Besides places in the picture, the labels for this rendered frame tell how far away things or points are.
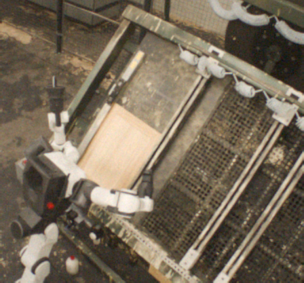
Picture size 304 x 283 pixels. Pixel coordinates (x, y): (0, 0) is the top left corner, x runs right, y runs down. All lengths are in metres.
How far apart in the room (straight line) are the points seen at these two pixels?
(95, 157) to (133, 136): 0.31
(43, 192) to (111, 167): 0.69
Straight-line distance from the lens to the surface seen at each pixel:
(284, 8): 2.46
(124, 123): 2.58
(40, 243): 2.47
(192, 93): 2.40
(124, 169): 2.53
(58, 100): 2.32
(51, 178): 2.00
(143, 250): 2.44
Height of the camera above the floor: 2.88
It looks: 39 degrees down
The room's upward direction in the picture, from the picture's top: 11 degrees clockwise
